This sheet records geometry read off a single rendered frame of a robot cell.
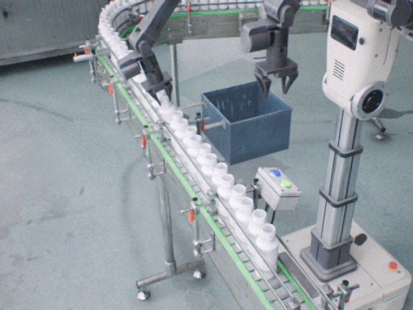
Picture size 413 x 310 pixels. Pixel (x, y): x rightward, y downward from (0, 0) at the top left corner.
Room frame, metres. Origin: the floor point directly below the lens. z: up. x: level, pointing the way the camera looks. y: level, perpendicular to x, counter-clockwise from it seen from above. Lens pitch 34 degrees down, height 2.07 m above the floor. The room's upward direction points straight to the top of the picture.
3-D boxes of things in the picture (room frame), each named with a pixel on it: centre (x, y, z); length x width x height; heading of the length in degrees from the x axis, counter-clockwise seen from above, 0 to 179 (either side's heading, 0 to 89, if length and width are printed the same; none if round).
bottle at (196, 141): (1.38, 0.12, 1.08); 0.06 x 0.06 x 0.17
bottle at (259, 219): (1.01, -0.07, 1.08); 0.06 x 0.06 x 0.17
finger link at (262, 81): (1.25, -0.10, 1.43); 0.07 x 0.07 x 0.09; 26
